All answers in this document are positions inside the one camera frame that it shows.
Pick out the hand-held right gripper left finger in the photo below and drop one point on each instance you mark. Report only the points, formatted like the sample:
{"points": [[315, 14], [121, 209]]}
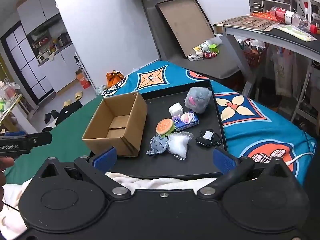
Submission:
{"points": [[105, 158]]}

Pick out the dark grey panel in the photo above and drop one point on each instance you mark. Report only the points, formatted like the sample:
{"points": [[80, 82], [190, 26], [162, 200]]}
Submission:
{"points": [[225, 62]]}

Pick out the brown cardboard box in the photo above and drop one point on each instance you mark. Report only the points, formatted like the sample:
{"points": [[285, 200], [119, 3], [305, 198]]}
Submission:
{"points": [[117, 127]]}

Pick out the plastic bottle with red label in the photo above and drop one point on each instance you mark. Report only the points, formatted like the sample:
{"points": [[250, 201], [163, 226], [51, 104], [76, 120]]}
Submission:
{"points": [[287, 15]]}

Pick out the blue patterned blanket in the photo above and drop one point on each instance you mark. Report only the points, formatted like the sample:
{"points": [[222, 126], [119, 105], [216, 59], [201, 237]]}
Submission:
{"points": [[257, 130]]}

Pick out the burger plush toy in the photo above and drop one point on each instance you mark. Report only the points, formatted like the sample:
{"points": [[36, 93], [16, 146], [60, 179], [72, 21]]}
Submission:
{"points": [[165, 127]]}

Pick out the grey desk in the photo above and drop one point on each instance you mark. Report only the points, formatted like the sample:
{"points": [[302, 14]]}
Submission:
{"points": [[250, 33]]}

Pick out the white tote bag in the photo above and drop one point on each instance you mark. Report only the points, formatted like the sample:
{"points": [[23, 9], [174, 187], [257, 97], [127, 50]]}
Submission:
{"points": [[282, 72]]}

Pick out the white microwave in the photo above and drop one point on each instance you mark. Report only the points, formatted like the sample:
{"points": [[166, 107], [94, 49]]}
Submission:
{"points": [[43, 58]]}

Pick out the white rack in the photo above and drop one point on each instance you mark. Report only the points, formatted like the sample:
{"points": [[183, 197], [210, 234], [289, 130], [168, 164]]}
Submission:
{"points": [[85, 72]]}

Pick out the yellow slipper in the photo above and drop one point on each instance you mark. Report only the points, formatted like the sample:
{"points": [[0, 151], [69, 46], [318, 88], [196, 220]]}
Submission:
{"points": [[67, 103], [78, 96]]}

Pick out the blue-grey cat plush toy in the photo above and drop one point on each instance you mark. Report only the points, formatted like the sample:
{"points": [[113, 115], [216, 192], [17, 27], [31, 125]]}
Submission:
{"points": [[158, 145]]}

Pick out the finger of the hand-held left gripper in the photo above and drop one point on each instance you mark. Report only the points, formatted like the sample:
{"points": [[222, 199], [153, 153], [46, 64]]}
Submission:
{"points": [[41, 138]]}

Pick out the orange gift bag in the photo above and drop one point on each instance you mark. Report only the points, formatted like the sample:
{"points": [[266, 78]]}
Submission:
{"points": [[114, 78]]}

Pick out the clear bag of white filling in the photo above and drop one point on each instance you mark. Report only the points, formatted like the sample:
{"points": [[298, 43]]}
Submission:
{"points": [[178, 145]]}

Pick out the black tray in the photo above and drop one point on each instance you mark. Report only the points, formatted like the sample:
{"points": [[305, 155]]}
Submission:
{"points": [[160, 165]]}

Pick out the black framed sliding door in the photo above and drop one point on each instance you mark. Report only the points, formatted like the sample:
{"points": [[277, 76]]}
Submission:
{"points": [[27, 75]]}

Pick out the white kitchen cabinet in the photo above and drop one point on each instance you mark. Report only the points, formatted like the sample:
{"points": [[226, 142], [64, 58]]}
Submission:
{"points": [[60, 67]]}

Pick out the grey furry plush toy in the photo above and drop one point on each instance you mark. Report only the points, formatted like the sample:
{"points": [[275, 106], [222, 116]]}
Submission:
{"points": [[197, 97]]}

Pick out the orange carton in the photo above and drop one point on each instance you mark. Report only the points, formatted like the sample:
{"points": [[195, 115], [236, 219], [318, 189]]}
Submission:
{"points": [[83, 80]]}

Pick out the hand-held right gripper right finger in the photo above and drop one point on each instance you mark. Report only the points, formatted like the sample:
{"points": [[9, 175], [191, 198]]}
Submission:
{"points": [[223, 162]]}

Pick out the purple blue tissue packet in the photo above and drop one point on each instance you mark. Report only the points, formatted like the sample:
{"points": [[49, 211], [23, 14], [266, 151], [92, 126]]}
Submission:
{"points": [[186, 122]]}

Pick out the small pink toys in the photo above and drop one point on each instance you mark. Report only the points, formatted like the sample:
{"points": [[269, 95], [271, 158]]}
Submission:
{"points": [[210, 54]]}

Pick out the orange snack packet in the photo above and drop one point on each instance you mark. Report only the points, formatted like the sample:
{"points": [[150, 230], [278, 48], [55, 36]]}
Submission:
{"points": [[262, 16]]}

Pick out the white tissue cube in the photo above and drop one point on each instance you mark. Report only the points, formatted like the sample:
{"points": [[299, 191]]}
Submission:
{"points": [[176, 109]]}

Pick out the small white toy figure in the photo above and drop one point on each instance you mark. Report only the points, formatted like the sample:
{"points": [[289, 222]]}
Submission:
{"points": [[199, 55]]}

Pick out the small green box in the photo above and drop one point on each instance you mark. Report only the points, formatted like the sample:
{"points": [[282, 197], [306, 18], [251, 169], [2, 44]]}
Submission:
{"points": [[214, 48]]}

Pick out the brown patterned mat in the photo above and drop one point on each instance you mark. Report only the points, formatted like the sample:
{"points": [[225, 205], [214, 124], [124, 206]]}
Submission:
{"points": [[250, 23]]}

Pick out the person's left hand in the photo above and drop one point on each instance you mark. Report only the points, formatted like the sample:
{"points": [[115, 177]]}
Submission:
{"points": [[5, 163]]}

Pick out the green cloth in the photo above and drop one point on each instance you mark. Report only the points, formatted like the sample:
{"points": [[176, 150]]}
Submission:
{"points": [[67, 142]]}

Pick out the clear plastic bag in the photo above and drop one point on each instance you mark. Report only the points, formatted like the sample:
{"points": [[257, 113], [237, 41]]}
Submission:
{"points": [[100, 90]]}

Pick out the brown board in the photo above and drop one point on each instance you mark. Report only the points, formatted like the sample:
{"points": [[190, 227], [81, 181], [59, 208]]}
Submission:
{"points": [[186, 23]]}

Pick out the pair of black slippers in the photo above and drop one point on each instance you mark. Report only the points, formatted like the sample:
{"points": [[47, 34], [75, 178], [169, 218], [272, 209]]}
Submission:
{"points": [[51, 116]]}

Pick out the red basket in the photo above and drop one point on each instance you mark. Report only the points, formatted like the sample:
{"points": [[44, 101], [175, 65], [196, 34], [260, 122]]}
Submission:
{"points": [[255, 55]]}

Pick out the black mouse-shaped plush pouch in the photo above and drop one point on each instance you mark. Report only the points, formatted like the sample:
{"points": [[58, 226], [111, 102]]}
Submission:
{"points": [[208, 138]]}

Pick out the white charger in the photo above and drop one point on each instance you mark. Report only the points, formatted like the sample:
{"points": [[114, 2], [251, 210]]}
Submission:
{"points": [[191, 57]]}

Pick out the green white packet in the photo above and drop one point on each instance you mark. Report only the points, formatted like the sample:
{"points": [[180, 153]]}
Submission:
{"points": [[297, 33]]}

